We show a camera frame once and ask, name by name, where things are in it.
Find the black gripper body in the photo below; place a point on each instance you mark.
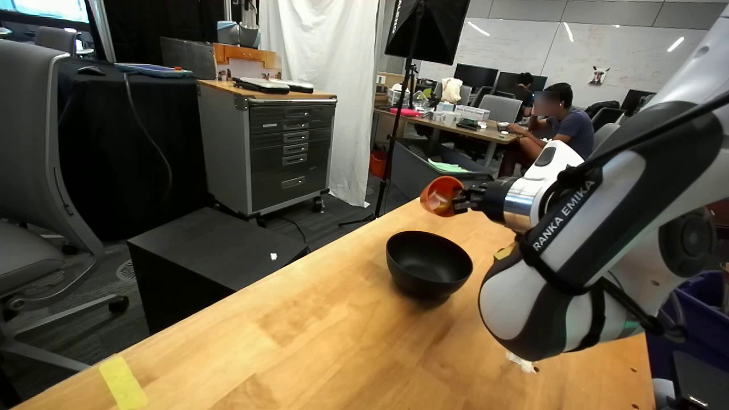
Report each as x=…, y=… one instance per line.
x=493, y=204

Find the orange plastic cup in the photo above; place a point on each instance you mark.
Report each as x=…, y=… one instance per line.
x=438, y=189

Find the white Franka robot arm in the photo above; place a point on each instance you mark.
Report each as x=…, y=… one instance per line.
x=577, y=252

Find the black bowl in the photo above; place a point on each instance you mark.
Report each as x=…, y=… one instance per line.
x=430, y=264

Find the black box under desk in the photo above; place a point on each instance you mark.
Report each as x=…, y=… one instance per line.
x=425, y=167

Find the wooden background desk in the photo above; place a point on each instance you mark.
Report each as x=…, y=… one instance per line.
x=463, y=131

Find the black light stand pole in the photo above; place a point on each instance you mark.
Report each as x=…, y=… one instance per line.
x=396, y=137

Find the orange bucket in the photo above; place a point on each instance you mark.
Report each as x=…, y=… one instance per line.
x=380, y=165

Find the seated person dark shirt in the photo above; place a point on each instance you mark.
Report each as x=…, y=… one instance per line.
x=573, y=125

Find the black background monitor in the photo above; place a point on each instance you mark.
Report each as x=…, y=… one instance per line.
x=511, y=83
x=474, y=79

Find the dark-haired background person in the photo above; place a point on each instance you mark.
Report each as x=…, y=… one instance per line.
x=526, y=84

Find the black background office chair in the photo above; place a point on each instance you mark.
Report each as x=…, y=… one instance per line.
x=604, y=113

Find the black softbox light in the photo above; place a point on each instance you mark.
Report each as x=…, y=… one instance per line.
x=430, y=25

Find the white curtain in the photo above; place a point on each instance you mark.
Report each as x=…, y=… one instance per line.
x=326, y=75

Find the grey metal drawer cabinet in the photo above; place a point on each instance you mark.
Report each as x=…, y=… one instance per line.
x=265, y=150

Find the black keyboard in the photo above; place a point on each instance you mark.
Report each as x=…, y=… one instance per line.
x=261, y=83

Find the blue plastic bin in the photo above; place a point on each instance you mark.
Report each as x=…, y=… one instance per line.
x=707, y=309

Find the brown wooden box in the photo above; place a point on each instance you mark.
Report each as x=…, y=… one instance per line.
x=247, y=59

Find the low black cabinet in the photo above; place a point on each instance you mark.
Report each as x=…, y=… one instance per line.
x=206, y=252

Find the black backdrop panel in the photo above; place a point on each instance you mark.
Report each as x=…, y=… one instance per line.
x=151, y=25

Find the yellow tape strip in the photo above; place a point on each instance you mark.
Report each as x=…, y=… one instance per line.
x=122, y=383

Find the grey office chair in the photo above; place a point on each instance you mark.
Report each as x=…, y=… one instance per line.
x=30, y=150

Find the bright computer screen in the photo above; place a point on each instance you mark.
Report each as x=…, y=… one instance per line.
x=46, y=9

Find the small white wall figurine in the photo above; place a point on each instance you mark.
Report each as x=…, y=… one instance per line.
x=600, y=74

